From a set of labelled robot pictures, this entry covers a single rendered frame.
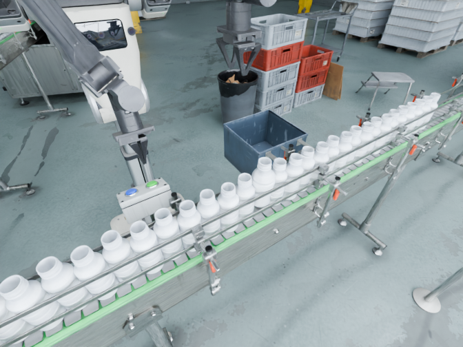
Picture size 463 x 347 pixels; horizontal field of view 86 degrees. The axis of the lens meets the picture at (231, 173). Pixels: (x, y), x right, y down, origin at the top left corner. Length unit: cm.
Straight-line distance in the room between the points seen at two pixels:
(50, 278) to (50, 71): 386
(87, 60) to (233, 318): 149
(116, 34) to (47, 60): 334
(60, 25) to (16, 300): 52
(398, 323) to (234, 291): 98
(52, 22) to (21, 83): 393
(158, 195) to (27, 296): 34
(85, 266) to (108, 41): 69
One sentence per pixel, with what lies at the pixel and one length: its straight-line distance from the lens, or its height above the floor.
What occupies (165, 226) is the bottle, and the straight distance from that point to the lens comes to 62.
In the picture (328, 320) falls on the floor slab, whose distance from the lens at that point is 180.
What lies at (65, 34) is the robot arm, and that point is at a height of 151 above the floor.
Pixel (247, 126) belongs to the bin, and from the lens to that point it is 144.
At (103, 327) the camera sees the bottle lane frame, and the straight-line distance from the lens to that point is 78.
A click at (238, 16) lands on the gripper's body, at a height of 152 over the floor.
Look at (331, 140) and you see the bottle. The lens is 88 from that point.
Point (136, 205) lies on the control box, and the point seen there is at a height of 110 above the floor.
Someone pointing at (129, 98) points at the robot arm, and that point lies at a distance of 61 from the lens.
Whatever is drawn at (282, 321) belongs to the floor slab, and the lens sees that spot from 173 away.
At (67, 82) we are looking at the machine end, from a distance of 434.
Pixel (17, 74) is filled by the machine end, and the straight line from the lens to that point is 449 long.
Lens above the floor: 162
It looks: 41 degrees down
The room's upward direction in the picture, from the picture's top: straight up
